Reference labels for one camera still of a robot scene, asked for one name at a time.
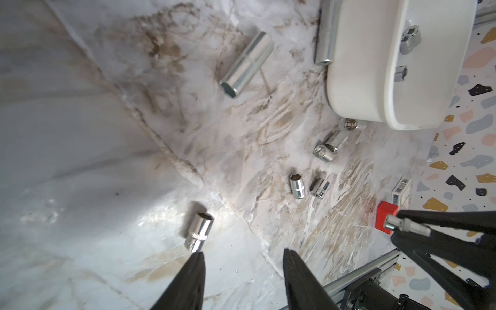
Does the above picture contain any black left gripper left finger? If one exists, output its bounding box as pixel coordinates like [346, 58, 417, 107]
[151, 252, 206, 310]

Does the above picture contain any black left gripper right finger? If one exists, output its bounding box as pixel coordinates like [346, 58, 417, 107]
[283, 248, 338, 310]

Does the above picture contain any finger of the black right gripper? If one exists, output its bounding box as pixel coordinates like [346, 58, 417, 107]
[391, 231, 495, 309]
[396, 210, 496, 235]

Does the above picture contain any small printed card box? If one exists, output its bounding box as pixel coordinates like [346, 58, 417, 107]
[391, 177, 412, 208]

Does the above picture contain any white plastic storage box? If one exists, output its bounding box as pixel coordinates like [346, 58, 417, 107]
[327, 1, 477, 130]

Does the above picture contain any large chrome deep socket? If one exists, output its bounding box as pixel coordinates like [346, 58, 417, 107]
[220, 31, 274, 99]

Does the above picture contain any long chrome socket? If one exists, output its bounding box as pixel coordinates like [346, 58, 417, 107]
[314, 0, 342, 66]

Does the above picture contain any red plastic block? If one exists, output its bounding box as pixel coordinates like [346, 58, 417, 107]
[375, 201, 400, 236]

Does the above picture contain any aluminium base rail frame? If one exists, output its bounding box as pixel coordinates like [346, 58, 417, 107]
[278, 247, 431, 310]

